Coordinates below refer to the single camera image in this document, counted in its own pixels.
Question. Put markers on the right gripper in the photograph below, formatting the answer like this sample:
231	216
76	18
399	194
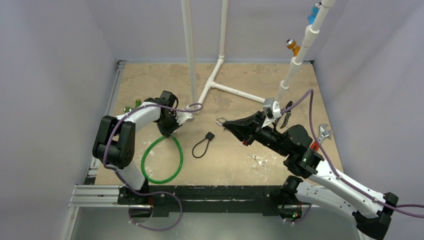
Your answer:
257	125

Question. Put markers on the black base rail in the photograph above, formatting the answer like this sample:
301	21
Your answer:
267	200

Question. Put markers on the blue valve fitting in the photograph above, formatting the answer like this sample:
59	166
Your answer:
314	12

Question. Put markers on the green pipe fitting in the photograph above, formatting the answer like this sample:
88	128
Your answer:
128	109

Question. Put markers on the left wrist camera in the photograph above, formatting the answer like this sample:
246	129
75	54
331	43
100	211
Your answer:
184	116

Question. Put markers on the orange valve fitting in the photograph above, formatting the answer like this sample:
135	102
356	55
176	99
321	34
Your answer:
292	45

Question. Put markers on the black pliers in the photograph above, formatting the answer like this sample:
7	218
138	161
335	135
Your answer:
287	114

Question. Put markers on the brass padlock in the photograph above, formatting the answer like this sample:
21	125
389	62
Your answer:
221	120

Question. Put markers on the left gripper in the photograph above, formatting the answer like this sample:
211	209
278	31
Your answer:
167	132

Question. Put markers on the adjustable wrench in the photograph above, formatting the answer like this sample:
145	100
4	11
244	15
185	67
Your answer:
324	133

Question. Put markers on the aluminium frame rail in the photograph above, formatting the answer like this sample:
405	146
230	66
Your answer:
90	194

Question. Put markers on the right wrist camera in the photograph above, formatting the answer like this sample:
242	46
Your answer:
272	111

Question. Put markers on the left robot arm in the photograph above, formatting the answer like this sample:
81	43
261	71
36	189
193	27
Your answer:
114	144

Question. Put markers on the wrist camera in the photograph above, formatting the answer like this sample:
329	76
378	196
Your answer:
184	116
272	111

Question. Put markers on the green cable lock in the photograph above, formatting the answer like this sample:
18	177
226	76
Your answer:
163	160

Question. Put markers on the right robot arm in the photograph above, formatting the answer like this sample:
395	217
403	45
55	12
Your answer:
313	178

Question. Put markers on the white pvc pipe frame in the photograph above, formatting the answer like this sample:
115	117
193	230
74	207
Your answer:
253	31

